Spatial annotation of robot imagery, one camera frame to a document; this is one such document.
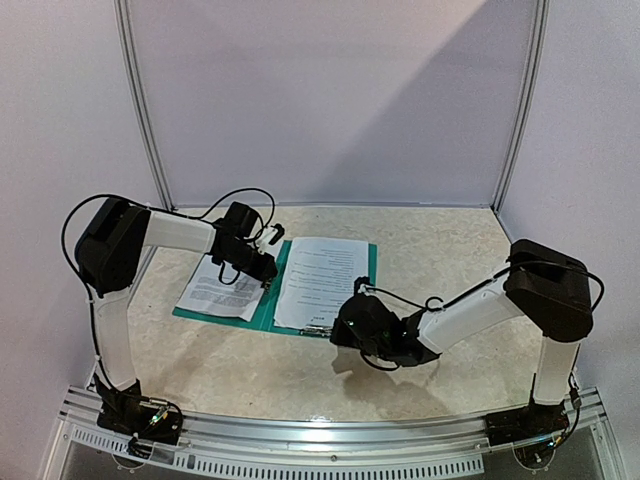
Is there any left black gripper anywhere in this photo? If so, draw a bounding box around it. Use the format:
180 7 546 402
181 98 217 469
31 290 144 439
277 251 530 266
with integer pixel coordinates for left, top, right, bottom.
223 244 278 284

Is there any green file folder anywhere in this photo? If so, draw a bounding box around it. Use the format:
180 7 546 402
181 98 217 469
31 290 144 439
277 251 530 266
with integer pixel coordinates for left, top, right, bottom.
172 238 380 335

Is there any folder cover metal clip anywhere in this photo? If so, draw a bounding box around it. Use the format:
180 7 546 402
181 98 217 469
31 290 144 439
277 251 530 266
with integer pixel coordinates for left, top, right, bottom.
299 325 332 337

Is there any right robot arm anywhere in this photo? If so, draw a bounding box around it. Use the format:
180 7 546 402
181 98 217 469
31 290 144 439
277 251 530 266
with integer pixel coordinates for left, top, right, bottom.
330 239 604 436

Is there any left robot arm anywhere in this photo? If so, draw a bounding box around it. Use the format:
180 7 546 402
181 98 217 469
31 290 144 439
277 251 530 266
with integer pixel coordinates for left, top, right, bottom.
74 195 285 434

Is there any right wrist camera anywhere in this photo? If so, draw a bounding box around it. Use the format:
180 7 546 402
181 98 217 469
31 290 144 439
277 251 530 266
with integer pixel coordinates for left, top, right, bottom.
354 276 374 295

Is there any aluminium front rail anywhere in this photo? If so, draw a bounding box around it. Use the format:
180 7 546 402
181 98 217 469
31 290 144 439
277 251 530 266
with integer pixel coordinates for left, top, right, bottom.
45 387 624 479

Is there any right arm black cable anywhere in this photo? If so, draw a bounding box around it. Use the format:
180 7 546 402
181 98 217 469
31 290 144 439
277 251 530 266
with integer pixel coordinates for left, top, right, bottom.
359 259 606 406

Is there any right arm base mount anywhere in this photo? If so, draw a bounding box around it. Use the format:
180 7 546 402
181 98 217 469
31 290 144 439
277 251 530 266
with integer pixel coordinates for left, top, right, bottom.
483 400 579 446

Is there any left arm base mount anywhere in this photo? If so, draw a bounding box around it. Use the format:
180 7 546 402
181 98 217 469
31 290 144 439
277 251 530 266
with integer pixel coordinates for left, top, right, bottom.
97 389 184 446

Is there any left aluminium frame post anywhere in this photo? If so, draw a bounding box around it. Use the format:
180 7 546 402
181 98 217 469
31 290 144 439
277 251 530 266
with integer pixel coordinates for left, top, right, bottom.
114 0 175 211

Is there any aluminium frame post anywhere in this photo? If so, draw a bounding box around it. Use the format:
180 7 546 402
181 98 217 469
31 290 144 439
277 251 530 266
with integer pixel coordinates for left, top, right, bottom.
114 0 175 211
491 0 550 217

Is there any right aluminium frame post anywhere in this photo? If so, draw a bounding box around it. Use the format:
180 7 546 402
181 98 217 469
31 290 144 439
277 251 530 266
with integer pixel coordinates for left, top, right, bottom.
491 0 550 217

